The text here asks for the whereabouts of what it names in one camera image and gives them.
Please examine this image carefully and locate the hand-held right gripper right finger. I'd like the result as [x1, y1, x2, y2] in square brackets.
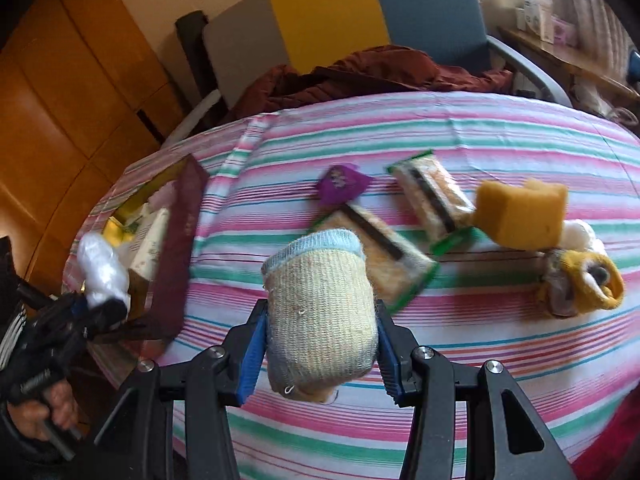
[372, 299, 571, 480]

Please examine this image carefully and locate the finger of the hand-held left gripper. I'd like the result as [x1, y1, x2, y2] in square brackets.
[65, 292, 128, 338]

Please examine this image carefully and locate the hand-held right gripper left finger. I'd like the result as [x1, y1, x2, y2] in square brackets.
[92, 300, 271, 480]

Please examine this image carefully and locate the white plastic glove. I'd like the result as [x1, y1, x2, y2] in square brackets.
[76, 232, 132, 311]

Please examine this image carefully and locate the beige knitted sock blue cuff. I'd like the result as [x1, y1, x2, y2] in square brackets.
[261, 228, 379, 403]

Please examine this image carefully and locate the small green white box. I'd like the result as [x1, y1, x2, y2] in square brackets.
[127, 207, 171, 281]

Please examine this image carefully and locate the gold tin box maroon outside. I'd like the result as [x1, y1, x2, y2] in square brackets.
[97, 154, 211, 341]

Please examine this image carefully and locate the green-edged cracker packet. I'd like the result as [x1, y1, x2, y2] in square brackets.
[307, 205, 441, 313]
[385, 150, 482, 256]

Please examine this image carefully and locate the purple snack packet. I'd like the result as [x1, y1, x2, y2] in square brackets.
[316, 162, 375, 208]

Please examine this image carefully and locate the person's left forearm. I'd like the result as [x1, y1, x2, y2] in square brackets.
[0, 400, 53, 468]

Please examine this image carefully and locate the person's left hand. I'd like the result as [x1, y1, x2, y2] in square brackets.
[37, 380, 83, 436]

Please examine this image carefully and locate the striped pink green tablecloth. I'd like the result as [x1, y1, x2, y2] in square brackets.
[62, 91, 640, 480]

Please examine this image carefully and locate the pink packet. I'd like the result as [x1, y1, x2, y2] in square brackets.
[145, 180, 183, 213]

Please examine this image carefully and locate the yellow sponge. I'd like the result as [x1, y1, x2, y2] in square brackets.
[470, 178, 570, 251]

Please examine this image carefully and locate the orange wooden wardrobe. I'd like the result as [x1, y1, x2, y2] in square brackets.
[0, 0, 201, 311]

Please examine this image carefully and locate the yellow grey sock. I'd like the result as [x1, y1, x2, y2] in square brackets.
[537, 247, 626, 317]

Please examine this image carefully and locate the white cotton ball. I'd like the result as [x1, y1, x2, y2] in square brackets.
[562, 220, 606, 256]

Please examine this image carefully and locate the red rug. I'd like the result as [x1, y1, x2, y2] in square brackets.
[570, 400, 640, 480]

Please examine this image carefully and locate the maroon jacket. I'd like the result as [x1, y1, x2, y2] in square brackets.
[227, 45, 516, 123]

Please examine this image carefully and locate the grey yellow blue chair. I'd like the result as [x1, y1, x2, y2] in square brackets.
[200, 0, 573, 126]

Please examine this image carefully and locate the wooden side table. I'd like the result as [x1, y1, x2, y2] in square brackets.
[497, 25, 640, 106]

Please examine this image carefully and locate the small pink box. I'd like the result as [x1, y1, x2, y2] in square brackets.
[552, 15, 578, 46]

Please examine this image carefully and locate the white carton box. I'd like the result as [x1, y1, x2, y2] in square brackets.
[515, 0, 556, 43]

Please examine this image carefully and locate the beige patterned curtain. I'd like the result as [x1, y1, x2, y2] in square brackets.
[557, 0, 636, 76]

